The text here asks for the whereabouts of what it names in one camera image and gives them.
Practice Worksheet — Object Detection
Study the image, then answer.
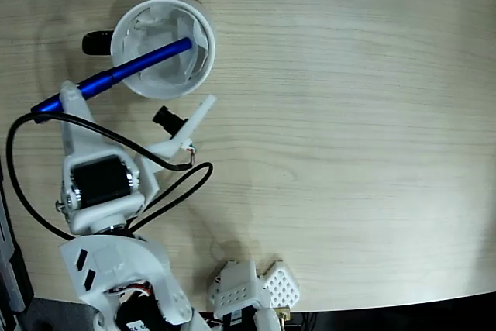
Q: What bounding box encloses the white gripper body with black servo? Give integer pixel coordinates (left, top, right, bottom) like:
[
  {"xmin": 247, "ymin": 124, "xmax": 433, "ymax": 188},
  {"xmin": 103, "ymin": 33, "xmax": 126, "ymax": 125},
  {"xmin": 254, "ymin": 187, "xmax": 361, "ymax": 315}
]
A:
[{"xmin": 57, "ymin": 156, "xmax": 146, "ymax": 236}]

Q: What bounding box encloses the blue pen with silver clip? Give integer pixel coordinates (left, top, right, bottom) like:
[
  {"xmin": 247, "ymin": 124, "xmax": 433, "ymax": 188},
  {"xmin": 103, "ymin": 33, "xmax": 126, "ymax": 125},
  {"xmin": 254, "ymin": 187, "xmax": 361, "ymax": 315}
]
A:
[{"xmin": 30, "ymin": 37, "xmax": 194, "ymax": 115}]

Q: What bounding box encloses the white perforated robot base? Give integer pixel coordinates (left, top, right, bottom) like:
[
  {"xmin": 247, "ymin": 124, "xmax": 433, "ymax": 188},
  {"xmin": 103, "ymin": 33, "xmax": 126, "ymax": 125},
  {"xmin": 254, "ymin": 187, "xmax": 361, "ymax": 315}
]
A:
[{"xmin": 208, "ymin": 259, "xmax": 300, "ymax": 331}]

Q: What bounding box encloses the crumpled white paper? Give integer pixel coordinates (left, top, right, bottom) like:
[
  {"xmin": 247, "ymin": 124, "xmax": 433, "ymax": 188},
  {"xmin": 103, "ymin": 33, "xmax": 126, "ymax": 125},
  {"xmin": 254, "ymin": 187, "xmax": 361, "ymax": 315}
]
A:
[{"xmin": 122, "ymin": 4, "xmax": 208, "ymax": 89}]

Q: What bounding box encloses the black camera cable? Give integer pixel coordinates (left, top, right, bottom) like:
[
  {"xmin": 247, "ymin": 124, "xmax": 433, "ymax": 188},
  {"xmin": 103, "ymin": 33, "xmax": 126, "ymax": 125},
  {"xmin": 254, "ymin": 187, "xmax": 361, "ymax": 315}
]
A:
[{"xmin": 6, "ymin": 112, "xmax": 214, "ymax": 243}]

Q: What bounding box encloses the white mug with black handle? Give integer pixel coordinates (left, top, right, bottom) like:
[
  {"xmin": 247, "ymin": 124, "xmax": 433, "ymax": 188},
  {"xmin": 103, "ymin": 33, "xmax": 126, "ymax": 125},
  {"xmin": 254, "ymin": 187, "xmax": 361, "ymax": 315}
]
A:
[{"xmin": 81, "ymin": 0, "xmax": 216, "ymax": 101}]

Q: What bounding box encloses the black camera on white mount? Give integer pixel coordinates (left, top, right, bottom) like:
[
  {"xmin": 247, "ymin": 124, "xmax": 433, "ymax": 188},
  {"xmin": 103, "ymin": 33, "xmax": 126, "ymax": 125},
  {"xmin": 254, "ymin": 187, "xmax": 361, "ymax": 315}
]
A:
[{"xmin": 133, "ymin": 94, "xmax": 217, "ymax": 210}]

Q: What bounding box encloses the grey metal frame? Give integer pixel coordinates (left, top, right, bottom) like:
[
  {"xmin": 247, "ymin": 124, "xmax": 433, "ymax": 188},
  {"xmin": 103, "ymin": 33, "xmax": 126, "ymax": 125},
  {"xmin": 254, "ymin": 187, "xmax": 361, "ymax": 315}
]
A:
[{"xmin": 0, "ymin": 156, "xmax": 36, "ymax": 331}]

